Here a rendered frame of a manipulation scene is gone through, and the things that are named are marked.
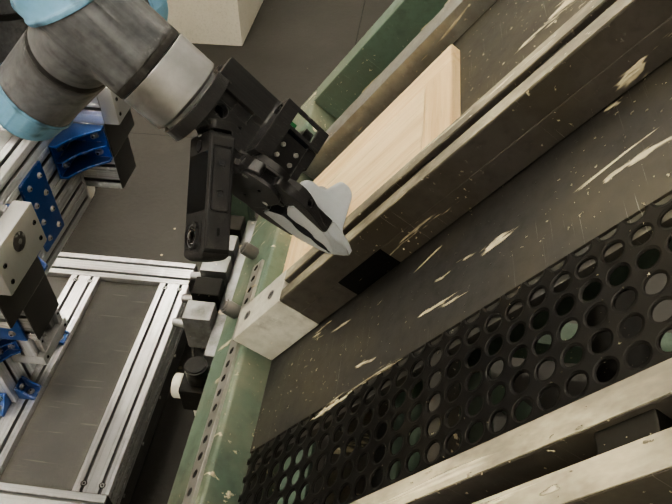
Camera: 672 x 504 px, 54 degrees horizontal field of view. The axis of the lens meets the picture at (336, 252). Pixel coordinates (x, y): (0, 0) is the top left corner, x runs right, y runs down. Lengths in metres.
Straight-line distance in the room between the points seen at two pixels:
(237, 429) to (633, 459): 0.66
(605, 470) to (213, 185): 0.37
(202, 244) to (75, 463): 1.29
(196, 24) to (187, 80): 3.20
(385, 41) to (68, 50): 0.94
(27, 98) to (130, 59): 0.12
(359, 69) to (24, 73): 0.94
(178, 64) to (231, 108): 0.07
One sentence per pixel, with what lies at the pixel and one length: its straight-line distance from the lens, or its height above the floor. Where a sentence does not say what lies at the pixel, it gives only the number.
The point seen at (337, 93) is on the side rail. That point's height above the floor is 0.94.
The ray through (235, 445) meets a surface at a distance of 0.95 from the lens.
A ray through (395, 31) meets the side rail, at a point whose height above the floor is 1.09.
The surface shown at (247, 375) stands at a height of 0.90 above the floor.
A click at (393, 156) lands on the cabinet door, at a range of 1.02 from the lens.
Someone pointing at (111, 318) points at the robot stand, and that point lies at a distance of 2.06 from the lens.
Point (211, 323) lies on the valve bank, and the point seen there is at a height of 0.75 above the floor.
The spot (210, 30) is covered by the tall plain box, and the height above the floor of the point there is 0.08.
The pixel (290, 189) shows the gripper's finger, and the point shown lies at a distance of 0.59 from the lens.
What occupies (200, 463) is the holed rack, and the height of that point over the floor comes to 0.90.
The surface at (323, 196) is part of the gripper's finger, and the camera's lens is 0.63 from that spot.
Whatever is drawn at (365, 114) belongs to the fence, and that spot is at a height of 1.04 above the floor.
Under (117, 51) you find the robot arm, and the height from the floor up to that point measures 1.46.
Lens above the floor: 1.72
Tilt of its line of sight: 45 degrees down
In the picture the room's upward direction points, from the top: straight up
